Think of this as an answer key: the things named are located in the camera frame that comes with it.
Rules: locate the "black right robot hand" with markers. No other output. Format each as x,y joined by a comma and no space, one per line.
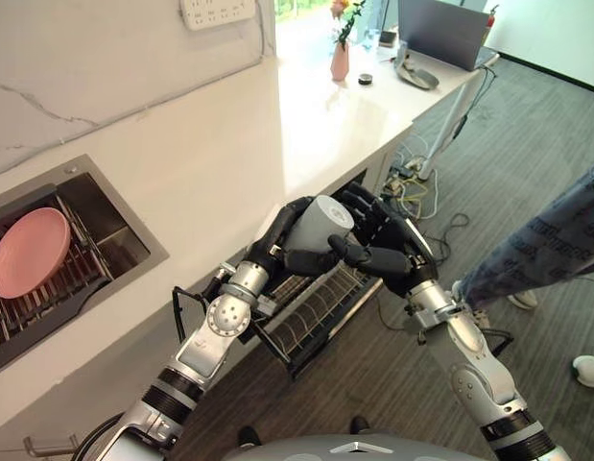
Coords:
387,240

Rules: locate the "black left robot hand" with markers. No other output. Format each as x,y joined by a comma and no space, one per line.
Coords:
277,235

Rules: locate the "grey cup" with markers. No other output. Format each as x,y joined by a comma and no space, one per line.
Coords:
320,225

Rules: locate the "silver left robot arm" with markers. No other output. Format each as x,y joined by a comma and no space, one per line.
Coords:
200,346

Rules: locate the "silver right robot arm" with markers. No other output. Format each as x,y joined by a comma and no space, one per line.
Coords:
474,355

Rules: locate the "dishwasher drawer rack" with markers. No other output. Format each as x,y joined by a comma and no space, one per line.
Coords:
316,307

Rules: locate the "white counter cabinet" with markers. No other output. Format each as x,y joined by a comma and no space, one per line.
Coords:
258,192

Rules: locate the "white table leg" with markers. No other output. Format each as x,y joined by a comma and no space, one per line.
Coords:
452,120

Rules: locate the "person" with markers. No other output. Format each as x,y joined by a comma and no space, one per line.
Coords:
536,249

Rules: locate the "small black round object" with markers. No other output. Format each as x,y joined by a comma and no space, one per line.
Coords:
365,79

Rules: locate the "grey dish with tools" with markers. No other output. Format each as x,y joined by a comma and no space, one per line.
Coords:
419,77

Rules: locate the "pink vase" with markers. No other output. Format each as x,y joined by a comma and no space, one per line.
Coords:
340,61

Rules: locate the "dark robot foot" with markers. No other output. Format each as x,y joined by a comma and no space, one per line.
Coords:
359,425
248,437

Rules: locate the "small dark box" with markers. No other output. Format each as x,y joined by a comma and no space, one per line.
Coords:
387,37

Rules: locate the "grey laptop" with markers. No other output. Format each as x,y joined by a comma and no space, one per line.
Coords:
443,33

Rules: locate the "silver robot torso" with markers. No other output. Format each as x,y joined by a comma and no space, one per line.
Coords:
339,449

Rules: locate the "stainless steel sink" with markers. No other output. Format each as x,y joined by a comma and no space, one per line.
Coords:
61,259

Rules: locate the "flower bouquet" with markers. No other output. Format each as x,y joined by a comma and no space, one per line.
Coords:
347,19

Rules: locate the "white power strip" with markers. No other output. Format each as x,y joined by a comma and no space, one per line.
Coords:
217,12

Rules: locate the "dark sink dish rack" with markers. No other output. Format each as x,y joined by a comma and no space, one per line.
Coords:
47,302

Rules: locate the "pink plate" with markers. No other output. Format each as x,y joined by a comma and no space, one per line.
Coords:
30,254

